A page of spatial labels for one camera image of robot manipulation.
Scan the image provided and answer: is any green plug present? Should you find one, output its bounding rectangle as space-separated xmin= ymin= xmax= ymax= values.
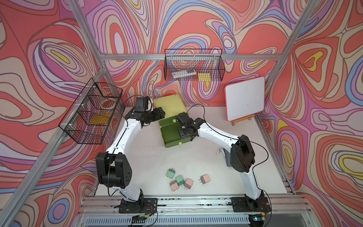
xmin=166 ymin=168 xmax=175 ymax=179
xmin=175 ymin=175 xmax=185 ymax=186

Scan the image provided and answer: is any green drawer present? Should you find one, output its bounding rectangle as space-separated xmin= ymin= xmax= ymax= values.
xmin=159 ymin=112 xmax=186 ymax=127
xmin=161 ymin=123 xmax=192 ymax=148

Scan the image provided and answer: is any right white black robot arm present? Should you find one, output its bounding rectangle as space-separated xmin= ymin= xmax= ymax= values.
xmin=176 ymin=112 xmax=264 ymax=201

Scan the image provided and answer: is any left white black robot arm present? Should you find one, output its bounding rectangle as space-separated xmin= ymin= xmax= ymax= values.
xmin=95 ymin=107 xmax=165 ymax=202

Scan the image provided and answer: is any pink plug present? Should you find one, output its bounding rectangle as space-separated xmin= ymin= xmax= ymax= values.
xmin=183 ymin=178 xmax=194 ymax=190
xmin=170 ymin=181 xmax=180 ymax=192
xmin=199 ymin=174 xmax=210 ymax=184

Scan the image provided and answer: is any yellow block in basket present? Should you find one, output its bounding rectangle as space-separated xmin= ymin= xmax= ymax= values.
xmin=198 ymin=73 xmax=211 ymax=81
xmin=88 ymin=113 xmax=111 ymax=125

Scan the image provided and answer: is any wooden easel stand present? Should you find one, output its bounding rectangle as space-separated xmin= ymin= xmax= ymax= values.
xmin=231 ymin=114 xmax=254 ymax=126

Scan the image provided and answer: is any black wire basket back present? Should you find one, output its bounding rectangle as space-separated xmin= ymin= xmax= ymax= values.
xmin=164 ymin=47 xmax=226 ymax=82

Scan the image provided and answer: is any black wire basket left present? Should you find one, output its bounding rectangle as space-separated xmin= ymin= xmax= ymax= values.
xmin=58 ymin=79 xmax=123 ymax=144

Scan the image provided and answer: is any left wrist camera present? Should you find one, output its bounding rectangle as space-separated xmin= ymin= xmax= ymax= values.
xmin=134 ymin=96 xmax=152 ymax=112

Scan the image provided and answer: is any yellow block in left basket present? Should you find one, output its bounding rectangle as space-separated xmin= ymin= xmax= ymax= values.
xmin=88 ymin=113 xmax=111 ymax=125

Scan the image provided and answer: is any yellow block in back basket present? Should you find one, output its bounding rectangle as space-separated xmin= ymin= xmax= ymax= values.
xmin=198 ymin=73 xmax=211 ymax=81

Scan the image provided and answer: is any grey box in back basket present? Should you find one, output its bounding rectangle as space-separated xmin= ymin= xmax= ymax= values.
xmin=172 ymin=69 xmax=197 ymax=79

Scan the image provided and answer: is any black wire basket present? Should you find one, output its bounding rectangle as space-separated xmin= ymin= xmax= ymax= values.
xmin=164 ymin=47 xmax=226 ymax=82
xmin=58 ymin=79 xmax=123 ymax=144

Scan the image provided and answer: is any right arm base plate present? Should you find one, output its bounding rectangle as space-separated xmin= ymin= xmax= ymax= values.
xmin=231 ymin=197 xmax=271 ymax=213

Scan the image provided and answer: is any white board pink frame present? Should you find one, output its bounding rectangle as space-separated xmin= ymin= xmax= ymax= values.
xmin=225 ymin=77 xmax=265 ymax=122

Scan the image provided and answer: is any grey felt eraser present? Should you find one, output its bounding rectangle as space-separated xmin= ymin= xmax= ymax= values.
xmin=223 ymin=149 xmax=232 ymax=167

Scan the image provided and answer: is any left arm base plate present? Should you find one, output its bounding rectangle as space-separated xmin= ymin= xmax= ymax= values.
xmin=115 ymin=198 xmax=158 ymax=214

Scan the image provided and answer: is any yellow green drawer cabinet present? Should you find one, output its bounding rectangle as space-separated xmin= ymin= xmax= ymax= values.
xmin=153 ymin=94 xmax=187 ymax=118

